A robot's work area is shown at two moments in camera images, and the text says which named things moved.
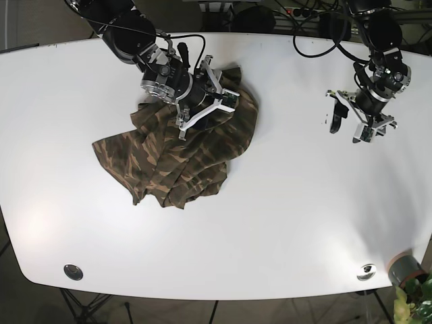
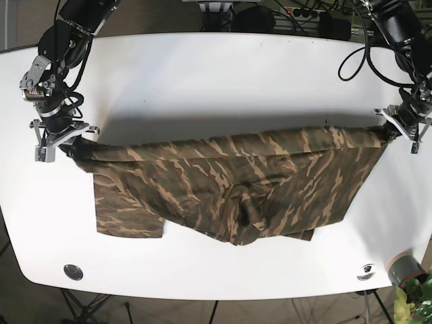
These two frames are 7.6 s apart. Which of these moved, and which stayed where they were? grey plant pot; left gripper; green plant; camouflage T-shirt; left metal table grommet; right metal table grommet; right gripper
Moved: right gripper; camouflage T-shirt; left gripper
Stayed: right metal table grommet; green plant; left metal table grommet; grey plant pot
